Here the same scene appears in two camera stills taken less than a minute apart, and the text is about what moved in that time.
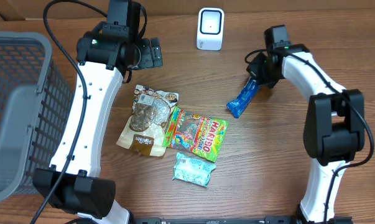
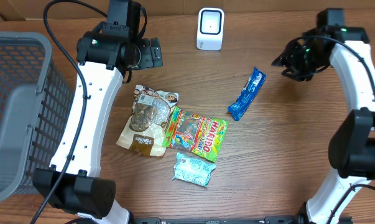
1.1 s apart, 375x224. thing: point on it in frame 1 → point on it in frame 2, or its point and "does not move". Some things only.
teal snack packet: [193, 170] does not move
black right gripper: [254, 68] → [287, 59]
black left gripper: [152, 56] does not move
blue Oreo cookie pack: [237, 106] does not move
